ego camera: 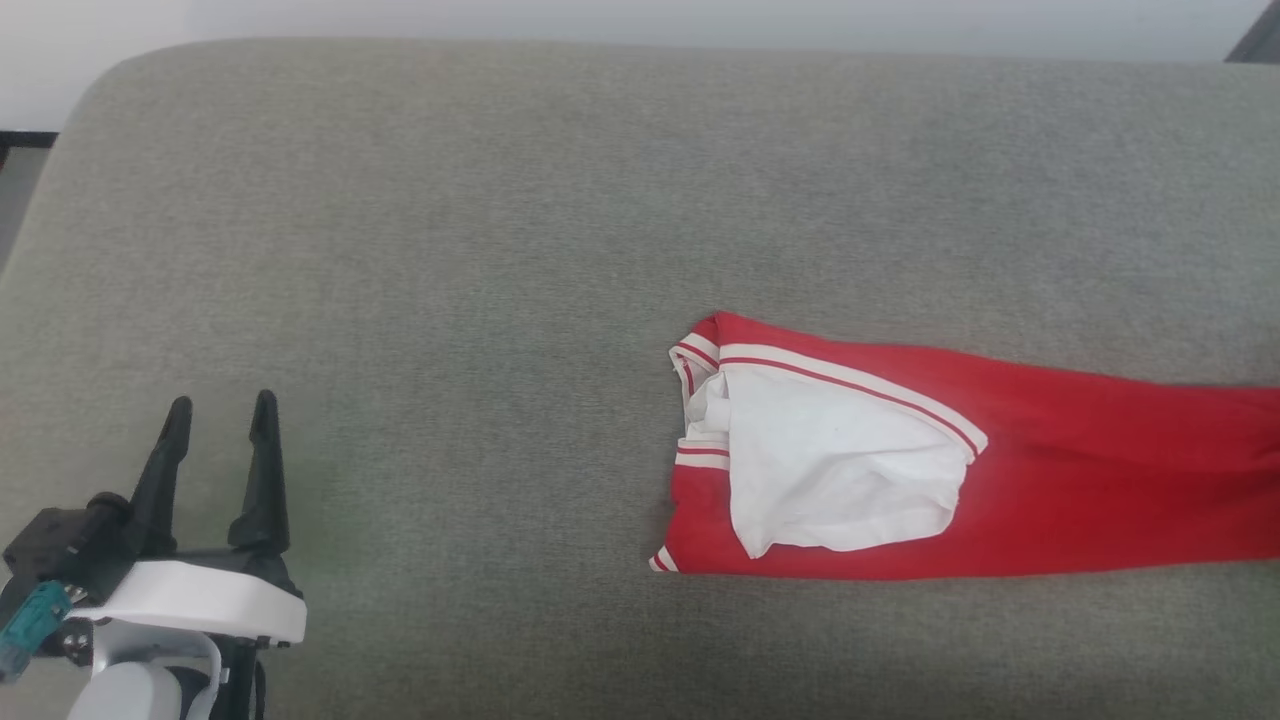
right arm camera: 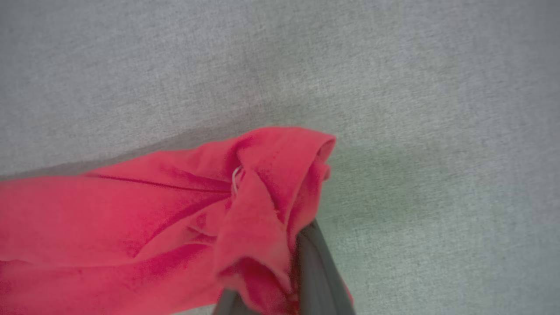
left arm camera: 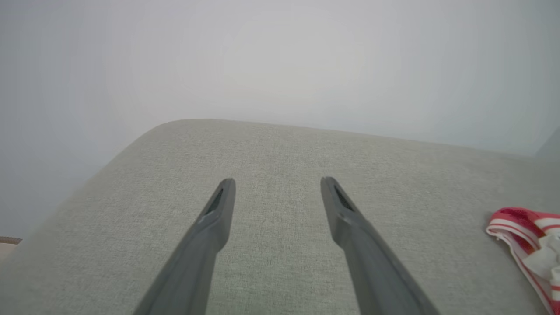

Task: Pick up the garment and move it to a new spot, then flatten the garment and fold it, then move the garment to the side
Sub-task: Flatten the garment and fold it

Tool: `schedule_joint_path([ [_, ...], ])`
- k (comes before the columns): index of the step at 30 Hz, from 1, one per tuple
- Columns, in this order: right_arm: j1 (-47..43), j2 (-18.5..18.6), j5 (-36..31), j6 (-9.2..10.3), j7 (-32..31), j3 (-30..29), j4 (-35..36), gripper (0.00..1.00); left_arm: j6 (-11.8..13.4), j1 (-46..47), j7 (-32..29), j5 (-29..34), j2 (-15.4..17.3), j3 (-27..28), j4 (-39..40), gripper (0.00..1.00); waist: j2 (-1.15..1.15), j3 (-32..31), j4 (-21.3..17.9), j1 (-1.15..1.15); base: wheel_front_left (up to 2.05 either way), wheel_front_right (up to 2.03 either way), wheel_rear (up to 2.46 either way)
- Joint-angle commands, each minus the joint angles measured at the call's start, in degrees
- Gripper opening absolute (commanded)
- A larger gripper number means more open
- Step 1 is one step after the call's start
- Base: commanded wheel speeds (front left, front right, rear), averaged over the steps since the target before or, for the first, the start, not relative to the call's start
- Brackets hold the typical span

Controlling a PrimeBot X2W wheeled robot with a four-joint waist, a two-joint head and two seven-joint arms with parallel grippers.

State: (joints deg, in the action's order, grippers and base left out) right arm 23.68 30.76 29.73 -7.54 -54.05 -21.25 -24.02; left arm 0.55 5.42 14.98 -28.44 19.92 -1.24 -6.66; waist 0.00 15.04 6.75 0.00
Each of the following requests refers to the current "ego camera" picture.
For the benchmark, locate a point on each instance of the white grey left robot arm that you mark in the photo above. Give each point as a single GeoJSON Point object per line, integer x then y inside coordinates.
{"type": "Point", "coordinates": [130, 690]}

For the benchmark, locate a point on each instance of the dark grey metal bar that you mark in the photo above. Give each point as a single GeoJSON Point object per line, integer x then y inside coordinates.
{"type": "Point", "coordinates": [1262, 40]}

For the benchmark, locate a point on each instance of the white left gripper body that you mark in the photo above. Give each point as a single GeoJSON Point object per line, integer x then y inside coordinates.
{"type": "Point", "coordinates": [200, 595]}

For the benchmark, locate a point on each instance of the red shirt with white sleeves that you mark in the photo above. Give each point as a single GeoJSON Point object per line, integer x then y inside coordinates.
{"type": "Point", "coordinates": [1100, 470]}

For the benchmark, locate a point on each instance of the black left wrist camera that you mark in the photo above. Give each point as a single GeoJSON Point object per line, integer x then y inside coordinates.
{"type": "Point", "coordinates": [60, 545]}

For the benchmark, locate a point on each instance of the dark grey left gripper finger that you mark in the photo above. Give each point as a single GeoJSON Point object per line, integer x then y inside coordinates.
{"type": "Point", "coordinates": [263, 480]}
{"type": "Point", "coordinates": [160, 490]}

